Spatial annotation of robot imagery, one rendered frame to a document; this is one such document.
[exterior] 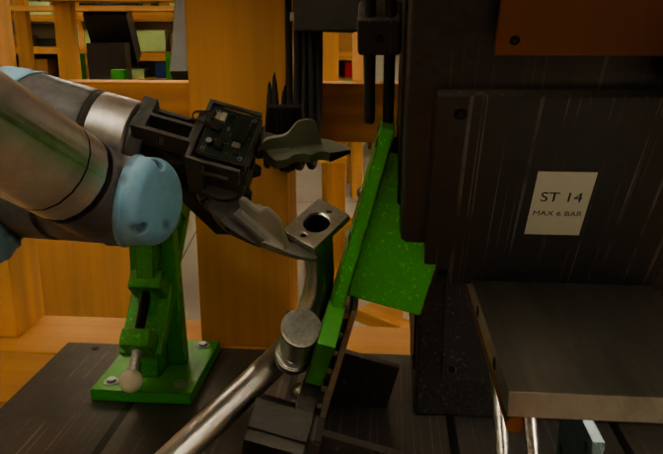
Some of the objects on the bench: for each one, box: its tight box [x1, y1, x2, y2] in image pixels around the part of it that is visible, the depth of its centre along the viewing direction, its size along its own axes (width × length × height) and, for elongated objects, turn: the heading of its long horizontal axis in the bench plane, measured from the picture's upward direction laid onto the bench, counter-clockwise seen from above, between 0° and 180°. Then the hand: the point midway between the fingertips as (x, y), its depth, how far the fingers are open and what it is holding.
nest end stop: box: [242, 428, 306, 454], centre depth 67 cm, size 4×7×6 cm, turn 85°
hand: (331, 204), depth 69 cm, fingers open, 12 cm apart
